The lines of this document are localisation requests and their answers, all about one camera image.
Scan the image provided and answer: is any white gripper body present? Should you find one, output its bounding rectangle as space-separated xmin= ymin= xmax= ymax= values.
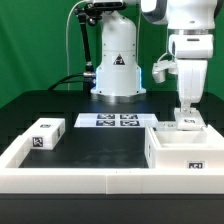
xmin=168 ymin=34 xmax=213 ymax=108

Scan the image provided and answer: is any white cabinet door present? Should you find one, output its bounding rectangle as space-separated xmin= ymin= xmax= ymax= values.
xmin=156 ymin=121 xmax=176 ymax=131
xmin=174 ymin=108 xmax=205 ymax=131

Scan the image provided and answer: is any white cabinet body box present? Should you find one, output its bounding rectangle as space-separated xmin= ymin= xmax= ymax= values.
xmin=145 ymin=125 xmax=224 ymax=169

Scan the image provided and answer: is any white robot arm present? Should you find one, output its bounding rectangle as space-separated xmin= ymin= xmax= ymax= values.
xmin=89 ymin=0 xmax=224 ymax=111

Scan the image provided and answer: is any white cabinet top block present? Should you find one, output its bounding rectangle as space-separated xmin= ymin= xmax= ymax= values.
xmin=23 ymin=118 xmax=66 ymax=150

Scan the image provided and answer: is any white U-shaped fence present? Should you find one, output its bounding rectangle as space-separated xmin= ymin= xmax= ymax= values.
xmin=0 ymin=135 xmax=224 ymax=194

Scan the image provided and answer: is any black cable bundle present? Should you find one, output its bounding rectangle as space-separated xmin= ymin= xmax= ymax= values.
xmin=48 ymin=72 xmax=97 ymax=92

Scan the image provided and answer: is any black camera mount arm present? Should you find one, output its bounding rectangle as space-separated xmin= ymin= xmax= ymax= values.
xmin=75 ymin=3 xmax=102 ymax=77

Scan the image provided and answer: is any white marker base plate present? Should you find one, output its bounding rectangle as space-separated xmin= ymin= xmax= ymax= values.
xmin=74 ymin=113 xmax=158 ymax=128

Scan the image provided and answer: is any white cable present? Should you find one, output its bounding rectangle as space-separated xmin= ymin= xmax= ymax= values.
xmin=65 ymin=0 xmax=88 ymax=92

